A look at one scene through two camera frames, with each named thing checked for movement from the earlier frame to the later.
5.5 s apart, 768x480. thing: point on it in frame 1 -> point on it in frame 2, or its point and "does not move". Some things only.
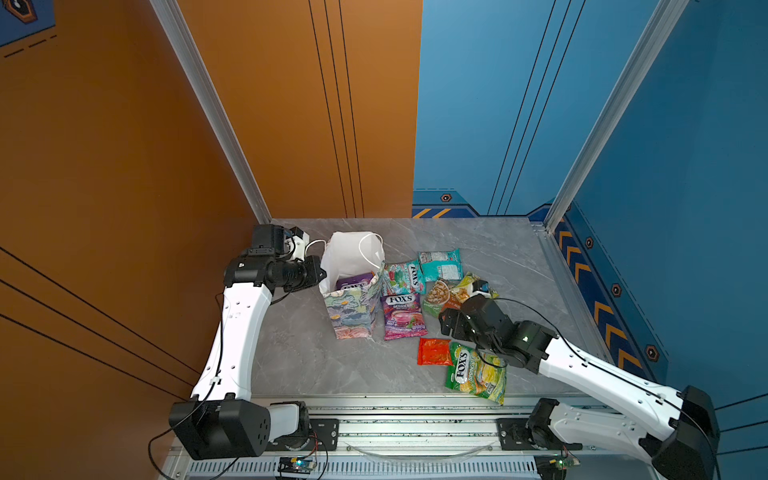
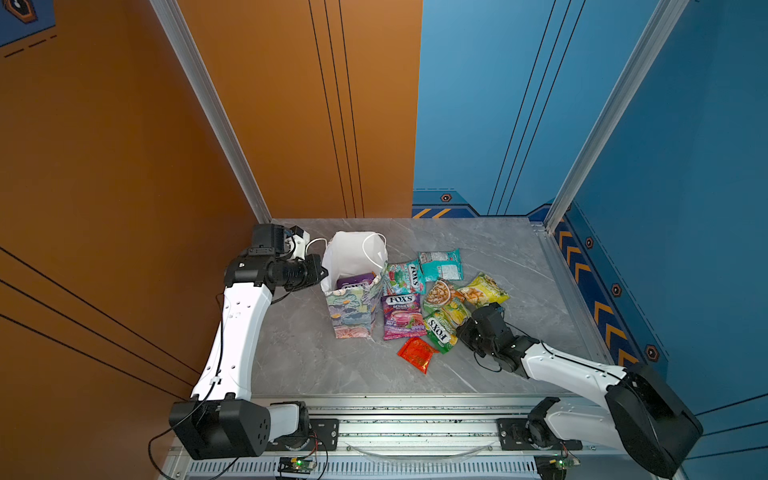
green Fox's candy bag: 472,371 -> 441,321
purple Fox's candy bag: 354,281 does not move
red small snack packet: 434,352 -> 418,352
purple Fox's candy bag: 403,316 does not move
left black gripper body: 299,276 does not move
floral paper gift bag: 351,282 does not move
